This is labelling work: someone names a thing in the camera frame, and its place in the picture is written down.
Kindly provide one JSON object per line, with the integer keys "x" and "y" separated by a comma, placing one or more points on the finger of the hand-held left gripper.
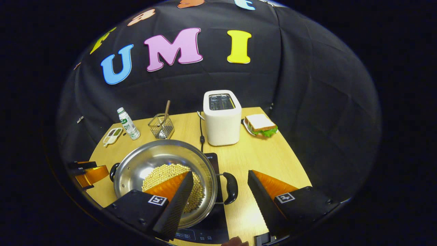
{"x": 82, "y": 165}
{"x": 94, "y": 175}

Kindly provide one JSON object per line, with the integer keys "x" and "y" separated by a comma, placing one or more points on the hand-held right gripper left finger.
{"x": 177, "y": 205}

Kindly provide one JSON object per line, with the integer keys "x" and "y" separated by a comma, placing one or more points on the white divided bean dish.
{"x": 112, "y": 136}

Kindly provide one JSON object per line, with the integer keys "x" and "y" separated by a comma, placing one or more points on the sandwich with lettuce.
{"x": 261, "y": 124}

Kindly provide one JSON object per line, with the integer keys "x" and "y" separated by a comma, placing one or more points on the black backdrop cloth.
{"x": 290, "y": 85}

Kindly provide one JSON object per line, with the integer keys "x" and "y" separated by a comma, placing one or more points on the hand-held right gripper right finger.
{"x": 264, "y": 203}

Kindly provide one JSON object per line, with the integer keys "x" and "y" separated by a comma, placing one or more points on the pile of yellow soybeans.
{"x": 164, "y": 172}

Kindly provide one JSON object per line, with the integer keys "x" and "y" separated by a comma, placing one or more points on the white plate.
{"x": 248, "y": 130}

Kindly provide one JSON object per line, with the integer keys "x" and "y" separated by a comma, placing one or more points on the white drink bottle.
{"x": 129, "y": 126}

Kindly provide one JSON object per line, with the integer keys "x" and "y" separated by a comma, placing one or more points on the stainless steel pot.
{"x": 153, "y": 157}

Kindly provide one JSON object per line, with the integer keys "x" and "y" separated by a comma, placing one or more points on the white toaster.
{"x": 222, "y": 126}

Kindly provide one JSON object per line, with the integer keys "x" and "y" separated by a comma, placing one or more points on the black induction cooktop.
{"x": 213, "y": 232}

